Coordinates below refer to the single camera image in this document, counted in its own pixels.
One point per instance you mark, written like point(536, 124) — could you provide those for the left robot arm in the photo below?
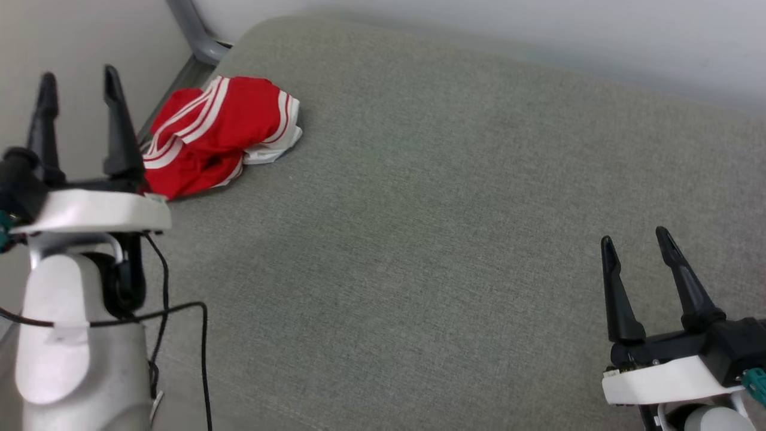
point(66, 347)

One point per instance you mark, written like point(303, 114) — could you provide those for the grey metal frame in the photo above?
point(194, 36)

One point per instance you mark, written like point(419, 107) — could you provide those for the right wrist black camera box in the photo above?
point(739, 347)

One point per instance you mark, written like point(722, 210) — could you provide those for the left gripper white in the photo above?
point(96, 211)

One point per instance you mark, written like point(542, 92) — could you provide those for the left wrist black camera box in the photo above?
point(18, 185)

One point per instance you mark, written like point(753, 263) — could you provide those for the grey fabric sofa cushion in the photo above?
point(431, 227)

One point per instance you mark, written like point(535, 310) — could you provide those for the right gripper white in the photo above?
point(664, 377)

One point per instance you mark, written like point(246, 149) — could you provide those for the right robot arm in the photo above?
point(712, 420)

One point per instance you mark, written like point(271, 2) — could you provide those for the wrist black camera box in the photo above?
point(739, 347)
point(18, 185)

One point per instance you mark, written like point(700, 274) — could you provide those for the red and white basketball jersey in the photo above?
point(203, 137)

